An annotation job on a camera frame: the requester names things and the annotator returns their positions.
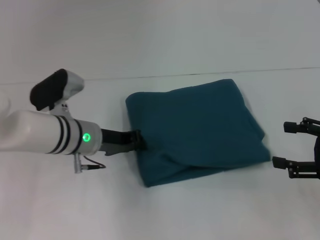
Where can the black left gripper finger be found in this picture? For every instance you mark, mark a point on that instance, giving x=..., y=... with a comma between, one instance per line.
x=141, y=146
x=138, y=136

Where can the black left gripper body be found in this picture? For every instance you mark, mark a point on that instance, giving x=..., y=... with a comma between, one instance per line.
x=116, y=141

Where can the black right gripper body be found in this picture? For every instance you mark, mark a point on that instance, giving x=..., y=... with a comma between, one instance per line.
x=317, y=148

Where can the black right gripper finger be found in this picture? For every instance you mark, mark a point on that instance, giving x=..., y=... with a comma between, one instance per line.
x=297, y=127
x=292, y=167

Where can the teal FREE print T-shirt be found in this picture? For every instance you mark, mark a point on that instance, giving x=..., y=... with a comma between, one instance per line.
x=200, y=130

